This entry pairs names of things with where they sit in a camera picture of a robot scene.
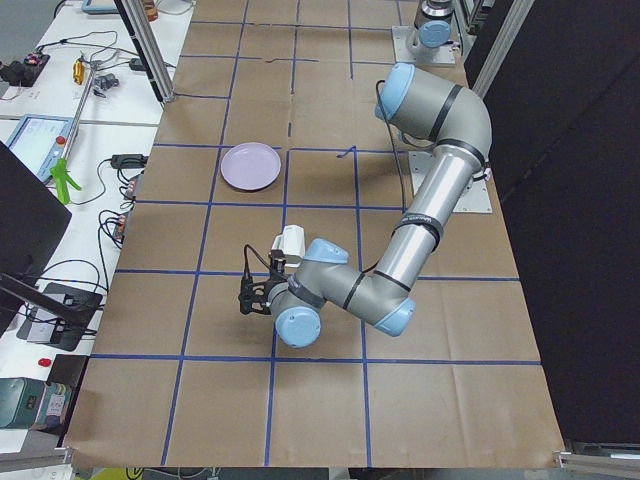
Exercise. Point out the yellow tool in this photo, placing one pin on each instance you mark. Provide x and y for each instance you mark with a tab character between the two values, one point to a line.
78	71

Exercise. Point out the black stand base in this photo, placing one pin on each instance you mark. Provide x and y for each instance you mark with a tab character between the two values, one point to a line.
59	316

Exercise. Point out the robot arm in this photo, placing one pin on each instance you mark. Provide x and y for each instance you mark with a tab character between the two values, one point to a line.
427	107
432	22

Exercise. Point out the black power adapter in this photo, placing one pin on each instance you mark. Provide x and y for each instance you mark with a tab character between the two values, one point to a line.
128	161

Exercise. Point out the blue teach pendant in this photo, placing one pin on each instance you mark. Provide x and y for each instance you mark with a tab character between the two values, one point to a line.
38	141

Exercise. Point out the black monitor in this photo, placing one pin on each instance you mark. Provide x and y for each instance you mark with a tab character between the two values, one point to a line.
33	221

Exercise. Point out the green reach grabber tool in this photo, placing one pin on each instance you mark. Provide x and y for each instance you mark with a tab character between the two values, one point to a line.
59	171

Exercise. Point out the green box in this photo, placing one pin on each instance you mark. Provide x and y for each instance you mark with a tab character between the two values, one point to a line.
21	399

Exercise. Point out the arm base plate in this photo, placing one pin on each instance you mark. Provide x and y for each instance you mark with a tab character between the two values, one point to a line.
444	183
409	49

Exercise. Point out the aluminium frame post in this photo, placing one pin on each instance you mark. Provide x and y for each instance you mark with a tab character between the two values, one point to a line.
139	29

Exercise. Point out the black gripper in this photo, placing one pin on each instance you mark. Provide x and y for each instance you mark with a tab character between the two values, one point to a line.
274	291

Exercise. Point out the white faceted cup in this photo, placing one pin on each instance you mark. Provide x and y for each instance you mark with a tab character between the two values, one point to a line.
291	242

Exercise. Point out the lilac plate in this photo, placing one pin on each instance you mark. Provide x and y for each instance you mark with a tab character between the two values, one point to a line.
250	166

